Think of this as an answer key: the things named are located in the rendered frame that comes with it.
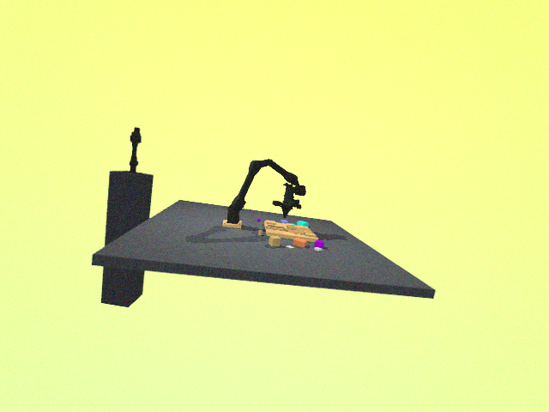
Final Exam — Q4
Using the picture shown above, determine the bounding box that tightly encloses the tan square board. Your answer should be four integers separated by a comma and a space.
264, 220, 318, 242

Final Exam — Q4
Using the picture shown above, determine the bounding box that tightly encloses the tan cube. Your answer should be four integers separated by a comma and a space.
269, 236, 281, 246

